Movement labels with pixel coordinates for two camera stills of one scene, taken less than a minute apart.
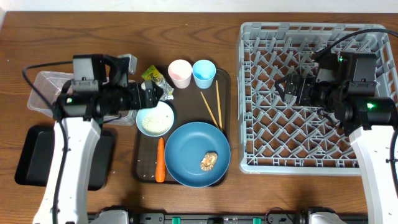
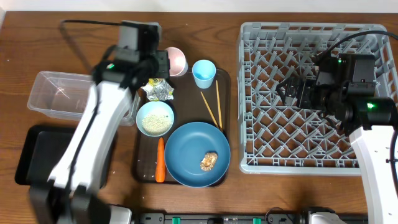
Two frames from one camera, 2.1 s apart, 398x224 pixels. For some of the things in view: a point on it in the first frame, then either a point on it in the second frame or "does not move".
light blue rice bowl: x=157 y=121 does not move
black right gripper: x=306 y=83 does not move
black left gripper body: x=136 y=96 -> x=161 y=64
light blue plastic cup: x=204 y=72 does not move
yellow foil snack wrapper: x=152 y=73 does not move
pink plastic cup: x=180 y=71 -> x=178 y=65
